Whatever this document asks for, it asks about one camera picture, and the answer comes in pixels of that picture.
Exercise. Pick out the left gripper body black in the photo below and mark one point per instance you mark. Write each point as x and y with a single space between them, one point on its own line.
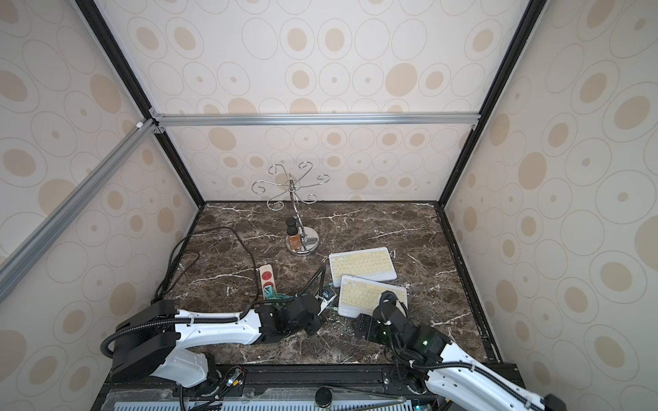
314 324

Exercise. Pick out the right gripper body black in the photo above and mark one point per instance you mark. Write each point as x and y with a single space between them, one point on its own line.
363 329

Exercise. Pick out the white wireless keyboard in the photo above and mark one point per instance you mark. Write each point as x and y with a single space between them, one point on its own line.
374 264
358 295

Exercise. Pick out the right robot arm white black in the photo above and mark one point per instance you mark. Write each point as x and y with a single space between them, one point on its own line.
428 360

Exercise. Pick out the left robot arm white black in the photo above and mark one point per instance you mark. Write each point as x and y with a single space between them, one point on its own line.
157 342

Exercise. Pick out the beige power strip red sockets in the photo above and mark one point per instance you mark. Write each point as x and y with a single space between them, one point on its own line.
267 282

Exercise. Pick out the amber bottle black cap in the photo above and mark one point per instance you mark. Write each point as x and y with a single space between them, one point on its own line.
294 241

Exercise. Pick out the chrome mug tree stand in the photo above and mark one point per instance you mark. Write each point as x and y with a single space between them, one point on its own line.
289 194

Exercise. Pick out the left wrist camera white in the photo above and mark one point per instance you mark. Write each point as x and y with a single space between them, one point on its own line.
327 297

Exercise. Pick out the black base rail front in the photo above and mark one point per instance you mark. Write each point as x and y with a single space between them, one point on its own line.
269 387

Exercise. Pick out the horizontal aluminium frame bar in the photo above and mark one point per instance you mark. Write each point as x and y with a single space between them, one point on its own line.
317 119

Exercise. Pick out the left diagonal aluminium frame bar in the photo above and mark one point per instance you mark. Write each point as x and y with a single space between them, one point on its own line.
33 248

